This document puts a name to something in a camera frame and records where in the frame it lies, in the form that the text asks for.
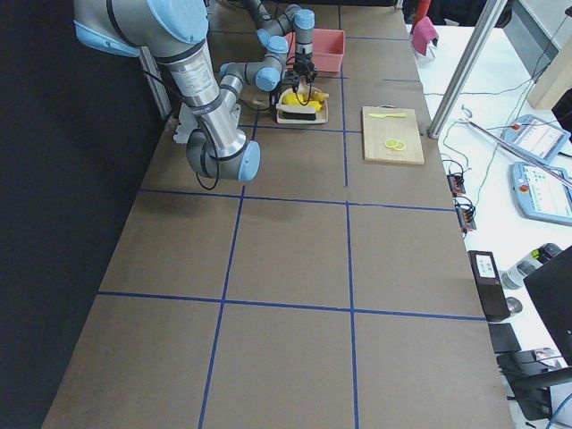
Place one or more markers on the orange connector block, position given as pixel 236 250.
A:
pixel 466 215
pixel 456 183

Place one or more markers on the yellow plastic knife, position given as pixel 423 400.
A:
pixel 390 115

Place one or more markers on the grabber reach stick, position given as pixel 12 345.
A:
pixel 514 151

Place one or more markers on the wooden cutting board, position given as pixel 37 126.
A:
pixel 376 131

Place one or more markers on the black monitor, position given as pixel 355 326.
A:
pixel 549 288

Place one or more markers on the near teach pendant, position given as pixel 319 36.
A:
pixel 540 196

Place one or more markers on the black box with label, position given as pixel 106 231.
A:
pixel 488 285

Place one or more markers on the orange connector block far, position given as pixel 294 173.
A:
pixel 456 183

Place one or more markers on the beige hand brush black bristles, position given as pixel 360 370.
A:
pixel 281 115

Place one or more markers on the upper lemon slice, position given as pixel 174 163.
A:
pixel 392 143

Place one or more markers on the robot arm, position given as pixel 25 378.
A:
pixel 289 43
pixel 175 33

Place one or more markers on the magenta cloth on stand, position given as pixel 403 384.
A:
pixel 424 37

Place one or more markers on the pink plastic bin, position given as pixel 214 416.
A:
pixel 328 50

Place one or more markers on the far teach pendant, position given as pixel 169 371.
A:
pixel 534 136

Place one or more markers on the aluminium frame post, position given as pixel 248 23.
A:
pixel 491 13

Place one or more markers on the yellow toy corn cob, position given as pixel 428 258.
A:
pixel 312 108

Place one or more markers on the orange connector block near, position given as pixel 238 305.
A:
pixel 466 215

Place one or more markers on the tan toy ginger root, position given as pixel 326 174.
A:
pixel 318 95

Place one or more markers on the teach pendant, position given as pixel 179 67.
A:
pixel 540 196
pixel 534 136

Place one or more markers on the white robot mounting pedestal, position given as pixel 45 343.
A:
pixel 188 123

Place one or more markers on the water bottle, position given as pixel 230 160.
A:
pixel 513 278

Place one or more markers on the beige plastic dustpan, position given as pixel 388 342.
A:
pixel 322 117

